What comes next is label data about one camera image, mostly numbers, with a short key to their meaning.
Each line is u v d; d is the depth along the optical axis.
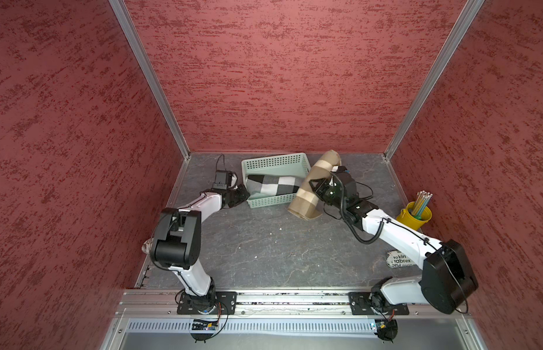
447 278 0.42
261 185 1.00
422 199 0.83
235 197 0.83
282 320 0.71
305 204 0.77
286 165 1.14
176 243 0.48
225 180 0.76
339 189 0.61
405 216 0.87
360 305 0.74
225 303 0.74
